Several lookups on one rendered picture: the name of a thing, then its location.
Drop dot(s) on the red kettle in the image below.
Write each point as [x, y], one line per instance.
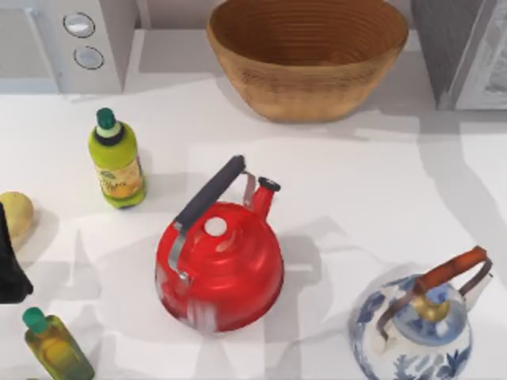
[222, 269]

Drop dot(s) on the brown woven basket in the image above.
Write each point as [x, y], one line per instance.
[307, 79]

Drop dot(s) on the round green bottle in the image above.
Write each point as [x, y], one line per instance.
[119, 166]

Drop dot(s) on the microwave knob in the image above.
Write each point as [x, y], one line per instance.
[78, 23]
[88, 58]

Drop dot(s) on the blue and white teapot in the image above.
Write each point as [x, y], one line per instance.
[416, 328]

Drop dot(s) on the yellow bread roll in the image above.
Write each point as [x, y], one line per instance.
[17, 215]

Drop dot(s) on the pale microwave oven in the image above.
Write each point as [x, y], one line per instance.
[47, 59]

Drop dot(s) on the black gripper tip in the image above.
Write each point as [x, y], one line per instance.
[10, 265]

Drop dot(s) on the square olive green bottle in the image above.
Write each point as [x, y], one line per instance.
[55, 352]

